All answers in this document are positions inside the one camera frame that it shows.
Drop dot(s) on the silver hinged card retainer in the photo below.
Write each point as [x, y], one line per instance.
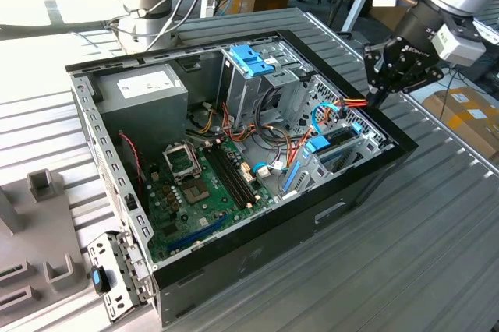
[128, 258]

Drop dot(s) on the green motherboard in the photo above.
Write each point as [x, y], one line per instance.
[218, 207]

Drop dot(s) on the white power adapter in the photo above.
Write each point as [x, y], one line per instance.
[208, 5]

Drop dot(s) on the silver perforated disk bay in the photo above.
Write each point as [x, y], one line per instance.
[312, 178]

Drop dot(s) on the plain large cardboard box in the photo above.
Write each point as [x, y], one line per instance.
[380, 18]

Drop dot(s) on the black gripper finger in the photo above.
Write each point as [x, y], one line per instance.
[376, 71]
[413, 82]

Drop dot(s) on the grey parts rack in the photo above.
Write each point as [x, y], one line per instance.
[39, 238]

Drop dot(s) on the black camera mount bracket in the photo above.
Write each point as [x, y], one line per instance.
[464, 30]

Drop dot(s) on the blue plastic drive bracket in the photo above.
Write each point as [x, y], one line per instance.
[249, 59]

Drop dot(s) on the black latch with blue stripe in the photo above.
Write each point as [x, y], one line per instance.
[99, 279]

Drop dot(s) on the blue expansion slot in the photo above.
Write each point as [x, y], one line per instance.
[199, 232]

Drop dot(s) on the hard disk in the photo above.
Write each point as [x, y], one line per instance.
[317, 144]

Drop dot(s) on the grey Dell power supply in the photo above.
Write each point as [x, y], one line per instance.
[144, 114]

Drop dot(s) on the black RAM slot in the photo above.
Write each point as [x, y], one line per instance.
[225, 176]
[236, 176]
[242, 176]
[231, 176]

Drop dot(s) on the silver drive cage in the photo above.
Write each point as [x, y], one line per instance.
[238, 90]

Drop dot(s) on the open black PC case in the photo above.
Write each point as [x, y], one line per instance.
[273, 238]

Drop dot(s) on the cardboard box with white labels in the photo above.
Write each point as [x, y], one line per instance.
[460, 114]

